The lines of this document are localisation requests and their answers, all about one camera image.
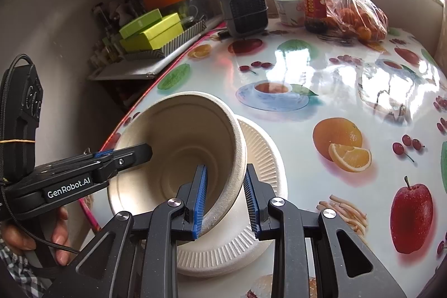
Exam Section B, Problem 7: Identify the white foam plate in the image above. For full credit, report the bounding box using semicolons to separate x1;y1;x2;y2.
177;116;288;278

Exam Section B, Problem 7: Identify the beige paper bowl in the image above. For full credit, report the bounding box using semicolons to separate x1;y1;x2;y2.
108;92;248;234

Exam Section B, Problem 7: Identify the checkered sleeve forearm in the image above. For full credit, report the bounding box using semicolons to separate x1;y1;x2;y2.
1;239;46;297

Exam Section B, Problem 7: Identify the person left hand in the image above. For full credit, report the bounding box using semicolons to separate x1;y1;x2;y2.
1;207;70;266

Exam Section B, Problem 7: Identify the grey side shelf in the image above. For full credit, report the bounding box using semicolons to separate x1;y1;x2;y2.
87;15;223;81

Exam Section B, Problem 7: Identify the upper lime green box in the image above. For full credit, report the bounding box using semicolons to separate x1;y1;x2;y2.
120;8;161;39

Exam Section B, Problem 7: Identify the lime green box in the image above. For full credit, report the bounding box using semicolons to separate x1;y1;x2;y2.
120;8;161;39
120;13;183;53

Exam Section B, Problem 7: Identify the fruit print tablecloth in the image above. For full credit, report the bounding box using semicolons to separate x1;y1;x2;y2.
104;21;446;297

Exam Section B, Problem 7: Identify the lower lime green box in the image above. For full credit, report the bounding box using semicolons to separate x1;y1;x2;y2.
120;13;183;53

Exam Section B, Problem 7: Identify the black white patterned box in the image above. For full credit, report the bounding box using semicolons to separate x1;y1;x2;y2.
120;20;206;61

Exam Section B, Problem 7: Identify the grey portable fan heater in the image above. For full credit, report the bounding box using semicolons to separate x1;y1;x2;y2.
219;0;268;39

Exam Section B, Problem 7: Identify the white instant noodle cup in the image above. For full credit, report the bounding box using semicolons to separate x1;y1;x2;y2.
273;0;305;27

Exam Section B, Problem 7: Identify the red label sauce jar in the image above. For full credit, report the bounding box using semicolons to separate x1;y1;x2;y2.
304;0;328;34

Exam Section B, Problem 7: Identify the black cable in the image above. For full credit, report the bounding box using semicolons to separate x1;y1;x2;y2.
0;53;81;255

